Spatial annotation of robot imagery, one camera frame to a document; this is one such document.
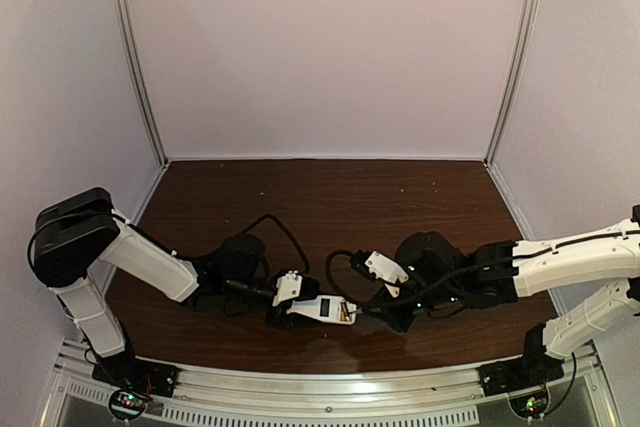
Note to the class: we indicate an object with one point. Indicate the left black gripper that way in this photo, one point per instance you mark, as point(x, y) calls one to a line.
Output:
point(279, 315)

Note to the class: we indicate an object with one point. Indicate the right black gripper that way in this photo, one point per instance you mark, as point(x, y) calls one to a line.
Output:
point(388, 310)

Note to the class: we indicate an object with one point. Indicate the white red remote control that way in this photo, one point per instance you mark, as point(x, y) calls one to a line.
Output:
point(324, 309)

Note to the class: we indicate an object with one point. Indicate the orange battery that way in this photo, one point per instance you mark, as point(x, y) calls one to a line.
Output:
point(344, 312)

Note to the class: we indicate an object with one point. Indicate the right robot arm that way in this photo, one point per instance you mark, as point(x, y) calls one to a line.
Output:
point(427, 271)

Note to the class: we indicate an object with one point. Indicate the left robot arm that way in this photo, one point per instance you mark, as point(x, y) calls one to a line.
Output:
point(72, 235)

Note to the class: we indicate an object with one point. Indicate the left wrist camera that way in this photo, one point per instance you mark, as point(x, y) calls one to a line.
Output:
point(293, 286)

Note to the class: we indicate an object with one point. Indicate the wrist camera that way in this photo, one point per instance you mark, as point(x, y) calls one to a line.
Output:
point(293, 286)
point(375, 266)

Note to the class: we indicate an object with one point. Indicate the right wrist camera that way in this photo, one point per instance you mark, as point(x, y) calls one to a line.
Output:
point(375, 266)

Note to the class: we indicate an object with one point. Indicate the front aluminium rail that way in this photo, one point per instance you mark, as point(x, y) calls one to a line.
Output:
point(450, 396)

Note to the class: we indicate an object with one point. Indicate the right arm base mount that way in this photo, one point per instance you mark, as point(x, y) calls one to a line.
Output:
point(525, 381)

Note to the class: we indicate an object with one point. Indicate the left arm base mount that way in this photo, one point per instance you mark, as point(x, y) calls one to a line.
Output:
point(139, 392)

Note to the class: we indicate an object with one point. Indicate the right aluminium frame post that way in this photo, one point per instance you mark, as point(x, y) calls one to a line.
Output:
point(524, 31)

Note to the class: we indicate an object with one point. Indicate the aluminium frame post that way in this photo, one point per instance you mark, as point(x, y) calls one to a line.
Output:
point(138, 81)
point(524, 31)

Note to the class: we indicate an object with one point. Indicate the left aluminium frame post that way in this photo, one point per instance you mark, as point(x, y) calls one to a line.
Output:
point(138, 81)

